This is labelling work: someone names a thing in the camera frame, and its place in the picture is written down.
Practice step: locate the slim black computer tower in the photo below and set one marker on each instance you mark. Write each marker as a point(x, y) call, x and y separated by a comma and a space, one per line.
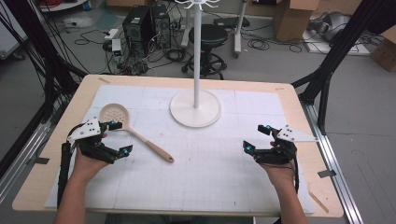
point(162, 26)

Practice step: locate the large black computer tower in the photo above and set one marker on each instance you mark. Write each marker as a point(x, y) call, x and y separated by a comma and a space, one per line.
point(137, 28)

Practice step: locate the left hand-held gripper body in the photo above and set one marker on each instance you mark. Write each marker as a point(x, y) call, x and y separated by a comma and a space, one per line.
point(85, 131)

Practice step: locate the white board panel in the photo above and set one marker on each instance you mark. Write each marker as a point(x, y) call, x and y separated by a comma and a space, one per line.
point(11, 34)

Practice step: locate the beige slotted spoon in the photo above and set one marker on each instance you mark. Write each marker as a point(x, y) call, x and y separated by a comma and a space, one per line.
point(138, 135)

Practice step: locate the white grid mat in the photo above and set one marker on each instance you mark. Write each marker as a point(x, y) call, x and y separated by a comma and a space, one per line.
point(202, 168)

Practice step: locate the white power adapter box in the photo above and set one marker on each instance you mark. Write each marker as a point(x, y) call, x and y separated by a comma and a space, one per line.
point(116, 49)

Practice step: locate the white desk leg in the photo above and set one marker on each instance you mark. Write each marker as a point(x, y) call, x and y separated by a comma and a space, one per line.
point(240, 28)

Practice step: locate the tall cardboard box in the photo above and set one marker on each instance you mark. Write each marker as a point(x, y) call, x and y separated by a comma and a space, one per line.
point(292, 21)

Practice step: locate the person's left hand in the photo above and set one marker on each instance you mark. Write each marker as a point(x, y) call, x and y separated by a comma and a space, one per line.
point(84, 165)

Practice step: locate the person's right hand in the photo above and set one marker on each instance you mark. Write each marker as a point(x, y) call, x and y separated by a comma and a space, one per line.
point(280, 174)

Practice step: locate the white round table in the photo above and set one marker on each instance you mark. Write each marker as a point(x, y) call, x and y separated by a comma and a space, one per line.
point(62, 4)

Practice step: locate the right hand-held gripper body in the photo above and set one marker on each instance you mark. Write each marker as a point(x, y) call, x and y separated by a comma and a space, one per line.
point(281, 149)

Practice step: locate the thin wooden stick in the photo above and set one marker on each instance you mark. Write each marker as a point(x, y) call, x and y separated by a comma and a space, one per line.
point(318, 201)

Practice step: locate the aluminium rail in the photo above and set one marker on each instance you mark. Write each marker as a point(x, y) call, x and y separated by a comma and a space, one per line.
point(334, 165)
point(21, 155)

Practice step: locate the black round stool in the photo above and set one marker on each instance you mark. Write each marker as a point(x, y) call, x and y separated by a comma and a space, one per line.
point(208, 36)

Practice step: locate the flat black device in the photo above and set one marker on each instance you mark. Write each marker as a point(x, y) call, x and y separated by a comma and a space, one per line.
point(232, 21)

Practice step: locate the low cardboard box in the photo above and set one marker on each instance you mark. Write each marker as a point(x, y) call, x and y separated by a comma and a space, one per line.
point(385, 51)

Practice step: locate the black tape piece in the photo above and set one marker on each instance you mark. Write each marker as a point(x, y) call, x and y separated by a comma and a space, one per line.
point(42, 160)
point(327, 173)

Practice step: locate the black metal frame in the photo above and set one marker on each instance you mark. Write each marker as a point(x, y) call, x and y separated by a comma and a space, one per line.
point(336, 49)
point(40, 53)

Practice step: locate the white power strip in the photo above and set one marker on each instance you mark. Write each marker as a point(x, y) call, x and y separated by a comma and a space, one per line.
point(111, 33)

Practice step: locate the white hook stand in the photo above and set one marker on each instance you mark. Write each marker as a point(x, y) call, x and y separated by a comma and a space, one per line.
point(196, 109)

